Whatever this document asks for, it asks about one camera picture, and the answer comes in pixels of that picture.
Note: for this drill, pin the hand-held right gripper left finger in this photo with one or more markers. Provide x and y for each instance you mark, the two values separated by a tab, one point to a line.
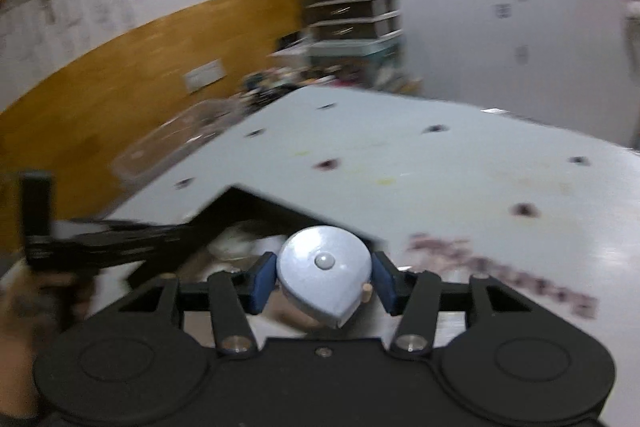
262	279

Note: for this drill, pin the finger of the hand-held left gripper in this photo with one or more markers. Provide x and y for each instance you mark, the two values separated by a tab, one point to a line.
140	229
135	252

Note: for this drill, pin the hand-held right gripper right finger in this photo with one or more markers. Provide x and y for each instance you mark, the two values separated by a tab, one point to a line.
382	279

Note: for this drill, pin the grey teardrop-shaped lid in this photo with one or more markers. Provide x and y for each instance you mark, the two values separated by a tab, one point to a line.
320	287

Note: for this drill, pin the black storage box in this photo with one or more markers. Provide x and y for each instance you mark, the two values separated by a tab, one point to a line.
240	207

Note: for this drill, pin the person's left hand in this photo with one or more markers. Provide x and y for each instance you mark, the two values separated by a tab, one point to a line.
60	289

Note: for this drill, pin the clear plastic storage bin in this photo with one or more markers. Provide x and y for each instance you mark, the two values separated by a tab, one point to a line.
165	147

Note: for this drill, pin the colourful printed storage box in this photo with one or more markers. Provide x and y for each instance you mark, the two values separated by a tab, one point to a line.
350	49

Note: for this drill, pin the white wall socket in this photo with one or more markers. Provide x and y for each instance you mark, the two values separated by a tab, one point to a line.
202	77

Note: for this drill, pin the white wall switch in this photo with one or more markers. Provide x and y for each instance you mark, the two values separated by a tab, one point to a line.
504	10

